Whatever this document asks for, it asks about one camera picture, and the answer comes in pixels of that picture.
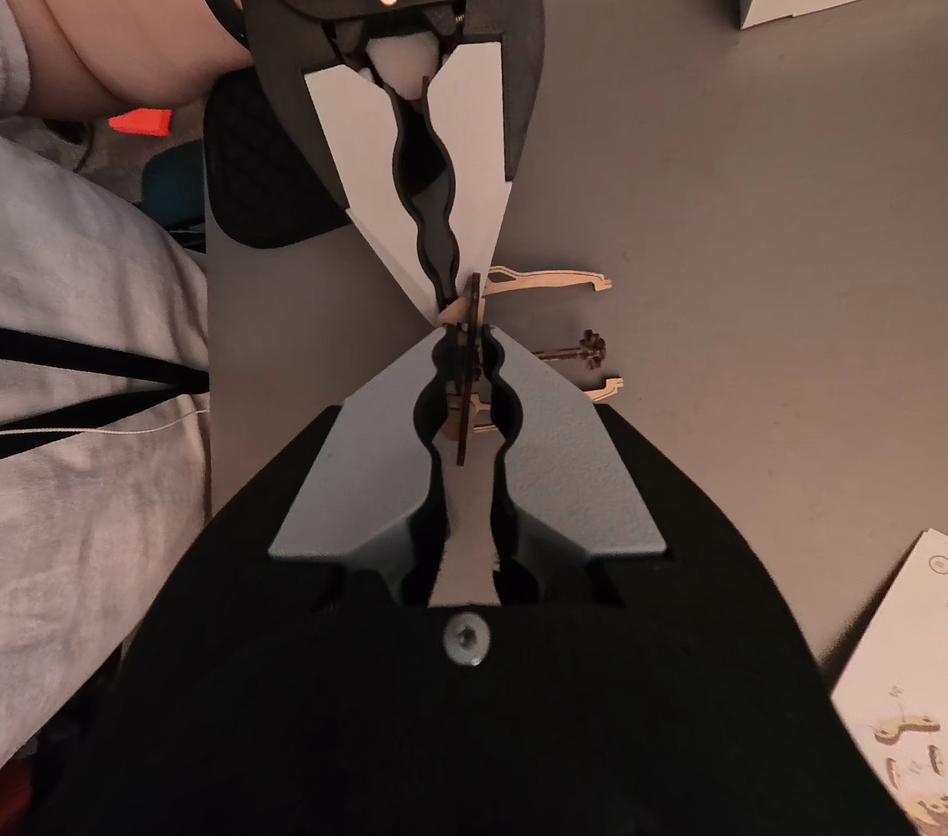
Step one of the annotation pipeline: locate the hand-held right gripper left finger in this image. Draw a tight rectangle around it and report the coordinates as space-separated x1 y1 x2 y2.
268 328 445 593

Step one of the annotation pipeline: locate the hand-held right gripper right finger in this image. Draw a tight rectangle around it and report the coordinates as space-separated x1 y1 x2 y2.
485 328 665 581

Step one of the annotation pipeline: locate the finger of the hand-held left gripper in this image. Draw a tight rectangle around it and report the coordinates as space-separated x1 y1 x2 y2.
422 40 514 304
304 64 453 322

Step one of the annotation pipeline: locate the dark wooden model part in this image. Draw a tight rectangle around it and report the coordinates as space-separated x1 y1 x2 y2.
454 273 484 467

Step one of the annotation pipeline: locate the wooden crossbow model assembly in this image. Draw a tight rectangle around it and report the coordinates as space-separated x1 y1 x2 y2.
433 266 625 440

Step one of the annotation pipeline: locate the person's left forearm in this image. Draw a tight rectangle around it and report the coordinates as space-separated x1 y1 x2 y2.
0 0 134 120

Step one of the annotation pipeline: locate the dark teal object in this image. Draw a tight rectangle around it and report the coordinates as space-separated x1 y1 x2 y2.
144 140 208 235

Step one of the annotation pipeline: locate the orange fabric piece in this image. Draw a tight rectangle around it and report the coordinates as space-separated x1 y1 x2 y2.
107 106 173 138

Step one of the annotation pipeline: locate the illustrated instruction booklet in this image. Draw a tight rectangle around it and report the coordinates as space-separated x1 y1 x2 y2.
829 528 948 836

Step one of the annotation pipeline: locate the thin white cord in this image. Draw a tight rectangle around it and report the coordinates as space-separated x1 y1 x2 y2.
0 410 212 440

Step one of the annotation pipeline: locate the black lanyard strap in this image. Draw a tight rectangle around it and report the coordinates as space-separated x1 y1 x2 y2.
0 326 213 461

